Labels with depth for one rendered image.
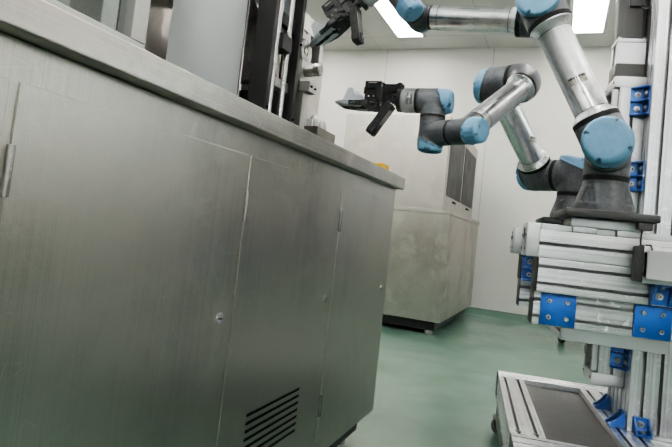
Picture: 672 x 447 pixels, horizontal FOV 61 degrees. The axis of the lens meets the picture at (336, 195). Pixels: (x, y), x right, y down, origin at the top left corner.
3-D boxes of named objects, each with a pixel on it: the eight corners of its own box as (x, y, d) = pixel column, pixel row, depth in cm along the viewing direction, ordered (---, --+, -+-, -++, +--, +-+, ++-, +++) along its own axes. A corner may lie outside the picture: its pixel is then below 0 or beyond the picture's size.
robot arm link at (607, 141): (641, 161, 147) (555, -15, 160) (644, 151, 133) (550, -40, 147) (594, 180, 151) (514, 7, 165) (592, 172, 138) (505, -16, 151)
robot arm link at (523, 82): (560, 87, 185) (481, 155, 157) (529, 91, 193) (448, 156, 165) (552, 53, 181) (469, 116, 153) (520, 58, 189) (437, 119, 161)
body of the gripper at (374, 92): (370, 87, 184) (407, 87, 179) (367, 113, 183) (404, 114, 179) (363, 80, 177) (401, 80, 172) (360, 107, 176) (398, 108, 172)
